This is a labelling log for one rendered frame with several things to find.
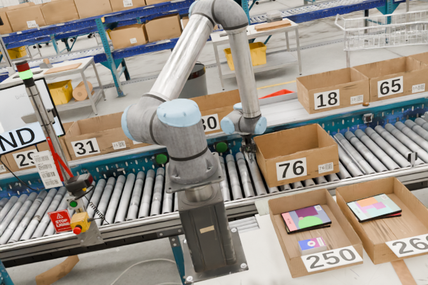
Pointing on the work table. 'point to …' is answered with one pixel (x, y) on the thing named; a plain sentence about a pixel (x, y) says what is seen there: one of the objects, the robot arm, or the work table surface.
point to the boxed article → (312, 246)
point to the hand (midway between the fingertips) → (250, 160)
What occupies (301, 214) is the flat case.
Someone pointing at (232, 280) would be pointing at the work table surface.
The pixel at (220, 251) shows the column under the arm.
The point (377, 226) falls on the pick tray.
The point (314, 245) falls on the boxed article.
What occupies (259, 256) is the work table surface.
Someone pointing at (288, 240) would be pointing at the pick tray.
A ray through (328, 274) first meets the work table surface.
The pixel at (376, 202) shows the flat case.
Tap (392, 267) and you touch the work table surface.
